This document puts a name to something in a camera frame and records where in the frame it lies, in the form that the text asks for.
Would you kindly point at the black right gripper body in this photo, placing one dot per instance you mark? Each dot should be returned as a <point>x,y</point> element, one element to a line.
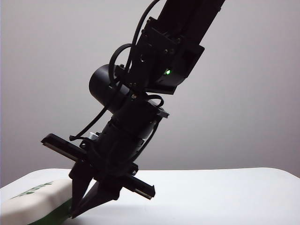
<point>114,154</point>

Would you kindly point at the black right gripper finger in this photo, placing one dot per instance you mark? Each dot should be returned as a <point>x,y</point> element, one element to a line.
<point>80,180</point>
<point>103,194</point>

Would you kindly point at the white foam mahjong tile green print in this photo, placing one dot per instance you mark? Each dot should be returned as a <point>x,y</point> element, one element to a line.
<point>35,204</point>

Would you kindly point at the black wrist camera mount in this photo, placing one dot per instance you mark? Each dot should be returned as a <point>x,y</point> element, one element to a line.
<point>187,61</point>

